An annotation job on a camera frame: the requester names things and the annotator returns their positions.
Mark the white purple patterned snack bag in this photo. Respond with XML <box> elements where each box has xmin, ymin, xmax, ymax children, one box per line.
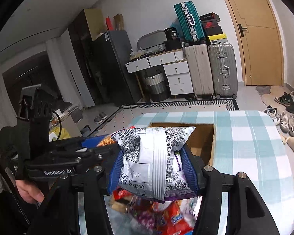
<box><xmin>111</xmin><ymin>126</ymin><xmax>196</xmax><ymax>202</ymax></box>

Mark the person's left hand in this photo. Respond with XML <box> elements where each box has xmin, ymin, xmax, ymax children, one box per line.
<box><xmin>16</xmin><ymin>180</ymin><xmax>44</xmax><ymax>204</ymax></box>

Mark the grey slippers pair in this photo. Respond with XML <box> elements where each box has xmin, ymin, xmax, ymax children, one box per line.
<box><xmin>94</xmin><ymin>112</ymin><xmax>108</xmax><ymax>124</ymax></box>

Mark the dotted beige rug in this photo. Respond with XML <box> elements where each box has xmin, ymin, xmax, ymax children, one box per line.
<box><xmin>89</xmin><ymin>98</ymin><xmax>239</xmax><ymax>136</ymax></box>

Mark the brown cardboard box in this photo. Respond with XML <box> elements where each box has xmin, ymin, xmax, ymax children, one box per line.
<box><xmin>149</xmin><ymin>122</ymin><xmax>216</xmax><ymax>166</ymax></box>

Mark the dark grey refrigerator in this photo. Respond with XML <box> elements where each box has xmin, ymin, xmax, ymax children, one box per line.
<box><xmin>93</xmin><ymin>30</ymin><xmax>142</xmax><ymax>106</ymax></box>

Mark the teal white checkered tablecloth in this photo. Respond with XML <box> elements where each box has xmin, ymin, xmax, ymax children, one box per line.
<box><xmin>130</xmin><ymin>110</ymin><xmax>294</xmax><ymax>234</ymax></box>

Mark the grey white woven basket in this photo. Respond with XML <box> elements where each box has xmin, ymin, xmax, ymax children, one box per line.
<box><xmin>144</xmin><ymin>70</ymin><xmax>169</xmax><ymax>102</ymax></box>

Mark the white drawer desk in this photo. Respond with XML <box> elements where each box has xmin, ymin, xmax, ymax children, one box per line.
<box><xmin>126</xmin><ymin>49</ymin><xmax>194</xmax><ymax>96</ymax></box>

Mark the silver aluminium suitcase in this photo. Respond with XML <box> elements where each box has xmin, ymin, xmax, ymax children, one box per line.
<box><xmin>208</xmin><ymin>43</ymin><xmax>238</xmax><ymax>99</ymax></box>

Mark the beige hard suitcase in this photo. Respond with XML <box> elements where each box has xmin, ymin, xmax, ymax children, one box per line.
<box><xmin>184</xmin><ymin>44</ymin><xmax>214</xmax><ymax>96</ymax></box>

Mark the stack of shoe boxes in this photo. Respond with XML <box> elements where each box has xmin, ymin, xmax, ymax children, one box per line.
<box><xmin>200</xmin><ymin>12</ymin><xmax>228</xmax><ymax>45</ymax></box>

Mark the teal hard suitcase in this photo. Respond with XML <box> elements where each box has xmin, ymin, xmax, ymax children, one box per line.
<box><xmin>174</xmin><ymin>1</ymin><xmax>205</xmax><ymax>42</ymax></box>

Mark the wooden door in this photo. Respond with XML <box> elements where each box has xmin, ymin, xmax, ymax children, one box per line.
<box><xmin>225</xmin><ymin>0</ymin><xmax>284</xmax><ymax>86</ymax></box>

